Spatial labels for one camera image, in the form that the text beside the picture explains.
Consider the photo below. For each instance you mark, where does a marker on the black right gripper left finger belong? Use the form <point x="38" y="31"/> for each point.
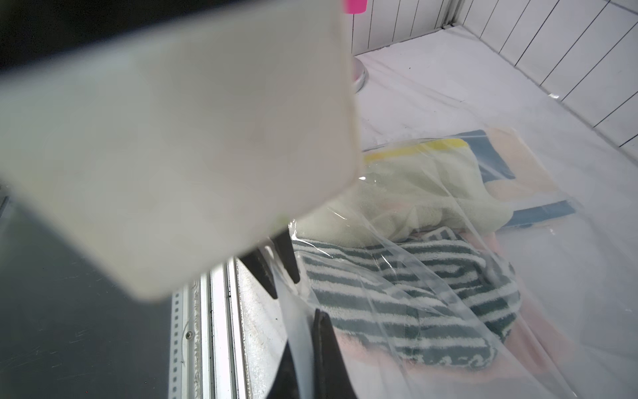
<point x="285" y="384"/>

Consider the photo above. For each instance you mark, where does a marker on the blue and beige towel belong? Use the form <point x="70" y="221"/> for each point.
<point x="512" y="174"/>

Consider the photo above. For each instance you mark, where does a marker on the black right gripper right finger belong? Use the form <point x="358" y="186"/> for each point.
<point x="331" y="380"/>

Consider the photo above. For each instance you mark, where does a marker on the clear plastic vacuum bag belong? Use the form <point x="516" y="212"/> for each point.
<point x="581" y="274"/>

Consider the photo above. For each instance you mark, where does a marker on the aluminium mounting rail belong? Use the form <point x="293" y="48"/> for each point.
<point x="226" y="336"/>

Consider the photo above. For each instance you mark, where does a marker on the green white striped towel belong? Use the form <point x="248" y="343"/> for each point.
<point x="432" y="299"/>

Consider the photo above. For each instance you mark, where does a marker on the pink towel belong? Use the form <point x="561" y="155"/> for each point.
<point x="534" y="346"/>

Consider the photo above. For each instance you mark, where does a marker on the pale yellow towel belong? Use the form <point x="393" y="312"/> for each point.
<point x="418" y="186"/>

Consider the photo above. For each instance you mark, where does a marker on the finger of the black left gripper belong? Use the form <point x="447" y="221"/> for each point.
<point x="258" y="266"/>
<point x="285" y="251"/>

